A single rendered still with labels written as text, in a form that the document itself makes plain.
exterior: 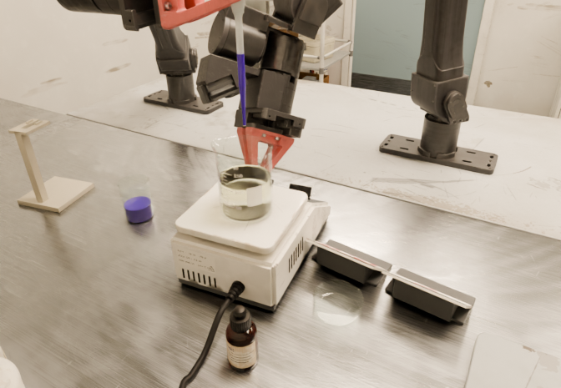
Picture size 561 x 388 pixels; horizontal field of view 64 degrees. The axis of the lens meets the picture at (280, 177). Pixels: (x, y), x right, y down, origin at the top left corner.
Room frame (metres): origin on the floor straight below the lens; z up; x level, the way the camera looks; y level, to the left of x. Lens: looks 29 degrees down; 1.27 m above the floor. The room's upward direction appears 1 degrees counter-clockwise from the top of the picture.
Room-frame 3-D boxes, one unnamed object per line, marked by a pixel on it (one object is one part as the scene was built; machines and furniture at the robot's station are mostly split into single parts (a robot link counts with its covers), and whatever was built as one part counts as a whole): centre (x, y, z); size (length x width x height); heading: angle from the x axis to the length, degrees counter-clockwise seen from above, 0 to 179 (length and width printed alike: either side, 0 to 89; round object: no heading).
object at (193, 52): (1.02, 0.23, 1.00); 0.09 x 0.06 x 0.06; 93
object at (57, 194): (0.61, 0.36, 0.96); 0.08 x 0.08 x 0.13; 71
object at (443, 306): (0.37, -0.16, 0.92); 0.09 x 0.06 x 0.04; 53
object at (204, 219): (0.43, 0.04, 0.98); 0.12 x 0.12 x 0.01; 66
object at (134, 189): (0.55, 0.21, 0.93); 0.04 x 0.04 x 0.06
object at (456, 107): (0.72, -0.28, 1.00); 0.09 x 0.06 x 0.06; 21
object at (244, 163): (0.43, 0.04, 1.03); 0.07 x 0.06 x 0.08; 65
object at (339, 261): (0.43, -0.08, 0.92); 0.09 x 0.06 x 0.04; 53
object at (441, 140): (0.73, -0.29, 0.94); 0.20 x 0.07 x 0.08; 60
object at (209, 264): (0.46, 0.03, 0.94); 0.22 x 0.13 x 0.08; 156
